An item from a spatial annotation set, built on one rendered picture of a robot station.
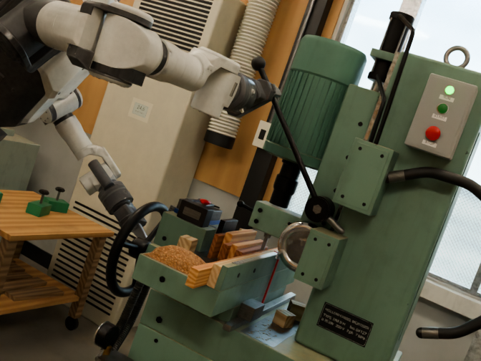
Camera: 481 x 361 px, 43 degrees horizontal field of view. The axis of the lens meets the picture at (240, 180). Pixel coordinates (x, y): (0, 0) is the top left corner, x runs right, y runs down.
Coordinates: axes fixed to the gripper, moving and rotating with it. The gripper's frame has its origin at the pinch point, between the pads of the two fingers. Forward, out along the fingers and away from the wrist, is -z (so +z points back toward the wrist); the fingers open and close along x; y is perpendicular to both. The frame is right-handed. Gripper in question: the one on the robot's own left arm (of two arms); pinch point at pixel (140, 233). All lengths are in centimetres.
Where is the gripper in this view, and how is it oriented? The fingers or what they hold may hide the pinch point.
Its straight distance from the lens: 190.8
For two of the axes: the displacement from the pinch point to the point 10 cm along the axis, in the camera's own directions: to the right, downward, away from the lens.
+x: -2.1, -1.7, -9.6
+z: -5.9, -7.7, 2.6
